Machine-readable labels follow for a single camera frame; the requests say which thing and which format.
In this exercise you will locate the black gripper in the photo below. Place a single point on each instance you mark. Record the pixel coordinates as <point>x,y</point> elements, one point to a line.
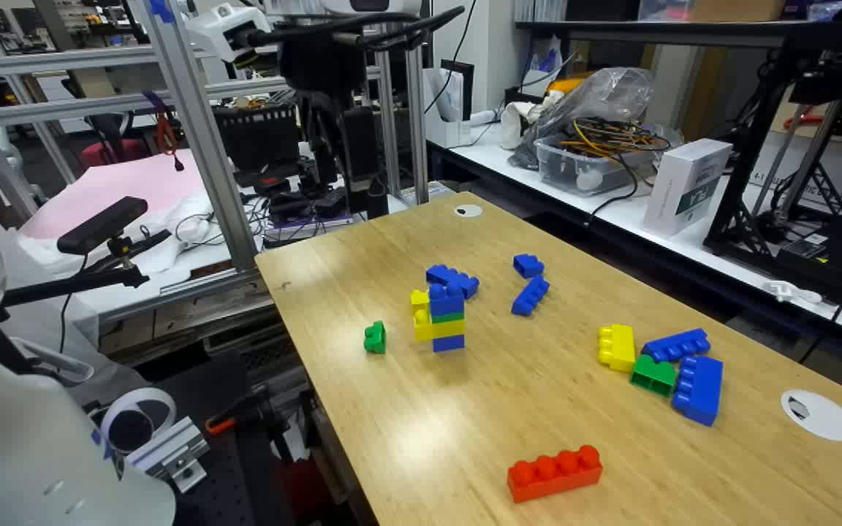
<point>323,59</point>

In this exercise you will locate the long blue toy block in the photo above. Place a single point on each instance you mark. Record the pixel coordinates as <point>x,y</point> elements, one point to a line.
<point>677,345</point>
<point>530,297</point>
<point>467,281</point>

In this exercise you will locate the small green toy block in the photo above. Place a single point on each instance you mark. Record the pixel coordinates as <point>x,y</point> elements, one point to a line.
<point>375,337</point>

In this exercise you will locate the small blue toy block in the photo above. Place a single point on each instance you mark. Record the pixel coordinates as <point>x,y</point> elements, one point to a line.
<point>527,265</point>

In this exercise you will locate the square yellow toy block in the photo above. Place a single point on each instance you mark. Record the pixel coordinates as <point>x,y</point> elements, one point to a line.
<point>619,345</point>

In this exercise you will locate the red four-stud toy block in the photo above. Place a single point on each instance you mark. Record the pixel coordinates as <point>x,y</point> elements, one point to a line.
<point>554,473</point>

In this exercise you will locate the white desk grommet cover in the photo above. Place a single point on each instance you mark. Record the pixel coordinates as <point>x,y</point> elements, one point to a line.
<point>467,211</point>
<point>819,416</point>

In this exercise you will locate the pink foam sheet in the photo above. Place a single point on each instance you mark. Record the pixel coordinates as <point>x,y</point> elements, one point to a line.
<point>117,193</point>

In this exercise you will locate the red office chair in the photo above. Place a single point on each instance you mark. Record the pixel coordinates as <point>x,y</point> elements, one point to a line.
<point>110,148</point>

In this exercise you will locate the clear plastic bin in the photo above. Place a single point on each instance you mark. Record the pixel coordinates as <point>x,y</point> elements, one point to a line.
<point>576,169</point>

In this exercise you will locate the clear plastic bag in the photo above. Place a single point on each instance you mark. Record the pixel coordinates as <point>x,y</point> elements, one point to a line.
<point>591,97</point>

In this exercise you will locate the dark metal shelf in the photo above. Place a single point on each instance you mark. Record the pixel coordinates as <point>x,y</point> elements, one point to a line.
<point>657,34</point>

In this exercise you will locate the white cardboard box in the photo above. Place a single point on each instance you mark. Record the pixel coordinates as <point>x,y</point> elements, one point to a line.
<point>686,185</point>

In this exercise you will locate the clear storage tote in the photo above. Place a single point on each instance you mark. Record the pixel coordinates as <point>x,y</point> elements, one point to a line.
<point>661,9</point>

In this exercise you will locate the white workbench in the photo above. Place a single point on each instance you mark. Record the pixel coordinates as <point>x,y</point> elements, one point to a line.
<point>693,249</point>

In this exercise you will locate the brown cardboard box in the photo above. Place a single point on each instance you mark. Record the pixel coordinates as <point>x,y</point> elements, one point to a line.
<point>737,9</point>

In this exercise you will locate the black 3D printer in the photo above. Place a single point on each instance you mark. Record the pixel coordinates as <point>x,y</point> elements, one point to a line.
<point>802,148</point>

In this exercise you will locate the aluminium extrusion frame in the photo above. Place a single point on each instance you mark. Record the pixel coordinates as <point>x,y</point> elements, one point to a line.
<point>204,148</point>

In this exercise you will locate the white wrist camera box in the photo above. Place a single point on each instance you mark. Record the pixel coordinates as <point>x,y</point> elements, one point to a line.
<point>227,30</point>

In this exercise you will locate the black stereo camera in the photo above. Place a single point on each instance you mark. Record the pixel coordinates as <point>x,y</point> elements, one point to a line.
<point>103,224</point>

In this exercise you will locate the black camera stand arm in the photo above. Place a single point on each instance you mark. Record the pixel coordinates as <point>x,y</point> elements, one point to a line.
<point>72,281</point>

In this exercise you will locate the aluminium bracket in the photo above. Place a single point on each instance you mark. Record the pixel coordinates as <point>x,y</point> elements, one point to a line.
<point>174,456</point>

